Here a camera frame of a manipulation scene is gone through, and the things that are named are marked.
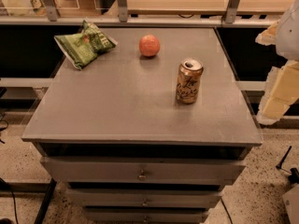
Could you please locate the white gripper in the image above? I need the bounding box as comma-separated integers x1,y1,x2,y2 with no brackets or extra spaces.
255,0,299,125

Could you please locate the orange soda can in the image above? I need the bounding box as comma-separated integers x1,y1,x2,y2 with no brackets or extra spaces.
176,58,204,104

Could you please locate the black antenna device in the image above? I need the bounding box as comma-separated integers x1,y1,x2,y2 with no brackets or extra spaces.
275,145,299,184

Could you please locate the orange apple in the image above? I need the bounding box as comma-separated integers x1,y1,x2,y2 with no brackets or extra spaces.
139,35,160,57

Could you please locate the white box corner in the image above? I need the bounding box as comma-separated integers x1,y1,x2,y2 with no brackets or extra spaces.
282,185,299,224

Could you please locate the grey drawer cabinet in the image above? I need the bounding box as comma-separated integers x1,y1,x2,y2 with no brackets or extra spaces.
23,28,262,224

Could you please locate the green chip bag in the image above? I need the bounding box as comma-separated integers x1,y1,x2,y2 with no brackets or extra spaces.
54,21,118,70

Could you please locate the metal railing shelf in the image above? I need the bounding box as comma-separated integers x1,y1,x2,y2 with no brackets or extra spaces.
0,0,295,27

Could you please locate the black cable on floor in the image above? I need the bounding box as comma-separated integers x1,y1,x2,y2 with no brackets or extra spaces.
0,177,20,224

